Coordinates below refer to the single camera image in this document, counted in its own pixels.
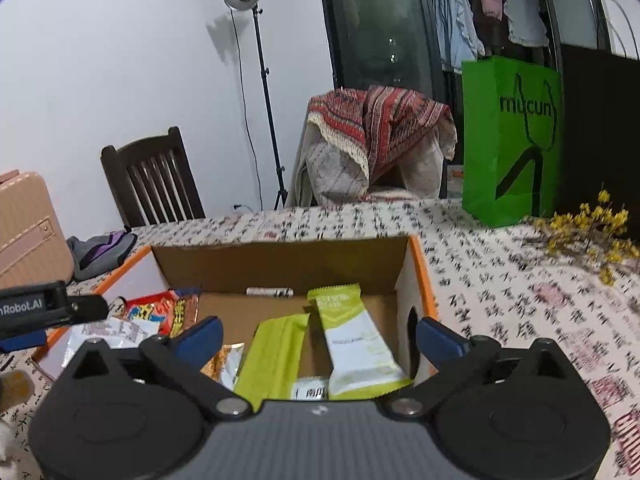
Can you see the yellow flower sprig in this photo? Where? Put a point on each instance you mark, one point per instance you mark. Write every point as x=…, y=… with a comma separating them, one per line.
x=605, y=220

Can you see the small white snack packet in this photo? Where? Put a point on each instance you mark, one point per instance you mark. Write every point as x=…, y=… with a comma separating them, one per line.
x=270, y=291

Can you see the orange cardboard box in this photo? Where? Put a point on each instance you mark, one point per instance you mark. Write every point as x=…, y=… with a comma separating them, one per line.
x=280, y=265

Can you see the pink hard-shell suitcase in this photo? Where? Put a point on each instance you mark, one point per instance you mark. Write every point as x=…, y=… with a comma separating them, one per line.
x=30, y=235

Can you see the black paper bag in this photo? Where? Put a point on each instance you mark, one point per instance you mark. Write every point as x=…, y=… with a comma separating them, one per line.
x=600, y=135

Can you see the red yellow snack packet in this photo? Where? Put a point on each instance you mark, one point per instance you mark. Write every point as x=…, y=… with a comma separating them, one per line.
x=150, y=310

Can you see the plain green snack packet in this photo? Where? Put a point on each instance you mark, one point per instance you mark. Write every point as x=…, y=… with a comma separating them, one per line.
x=272, y=360

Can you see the silver white snack packet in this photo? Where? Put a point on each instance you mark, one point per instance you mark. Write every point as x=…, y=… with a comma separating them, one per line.
x=107, y=332

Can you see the white hanging garment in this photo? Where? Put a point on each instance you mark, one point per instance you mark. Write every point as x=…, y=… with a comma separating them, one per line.
x=525, y=15

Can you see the grey purple pouch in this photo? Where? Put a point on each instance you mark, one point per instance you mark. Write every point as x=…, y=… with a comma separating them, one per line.
x=100, y=255

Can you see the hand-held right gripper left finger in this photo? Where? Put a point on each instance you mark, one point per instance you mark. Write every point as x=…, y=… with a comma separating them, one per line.
x=200, y=337

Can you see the orange silver snack packet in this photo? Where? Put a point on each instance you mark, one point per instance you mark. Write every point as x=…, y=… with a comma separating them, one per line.
x=227, y=360

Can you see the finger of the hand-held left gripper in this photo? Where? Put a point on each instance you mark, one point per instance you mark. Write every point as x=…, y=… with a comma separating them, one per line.
x=22, y=342
x=85, y=307

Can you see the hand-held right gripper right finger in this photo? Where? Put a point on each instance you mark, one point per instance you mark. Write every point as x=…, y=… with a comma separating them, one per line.
x=440, y=340

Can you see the green white snack packet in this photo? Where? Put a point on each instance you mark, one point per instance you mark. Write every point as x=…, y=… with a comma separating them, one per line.
x=360, y=345

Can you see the dark framed glass door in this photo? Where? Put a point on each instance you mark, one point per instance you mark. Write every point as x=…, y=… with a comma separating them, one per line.
x=375, y=20

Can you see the light blue hanging garment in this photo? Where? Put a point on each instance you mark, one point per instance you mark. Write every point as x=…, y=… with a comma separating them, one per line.
x=455, y=20

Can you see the green paper bag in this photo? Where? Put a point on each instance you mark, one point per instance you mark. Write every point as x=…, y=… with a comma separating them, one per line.
x=490, y=160

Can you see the dark wooden chair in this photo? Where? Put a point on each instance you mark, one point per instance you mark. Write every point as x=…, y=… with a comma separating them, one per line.
x=150, y=180

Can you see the red patterned cloth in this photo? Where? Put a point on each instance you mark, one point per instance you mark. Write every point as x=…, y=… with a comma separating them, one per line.
x=385, y=125

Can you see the white black-lettered snack packet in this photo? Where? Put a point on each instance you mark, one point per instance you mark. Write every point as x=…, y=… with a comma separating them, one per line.
x=307, y=389

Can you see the brown striped snack packet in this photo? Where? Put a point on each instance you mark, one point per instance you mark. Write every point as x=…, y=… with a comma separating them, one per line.
x=184, y=315

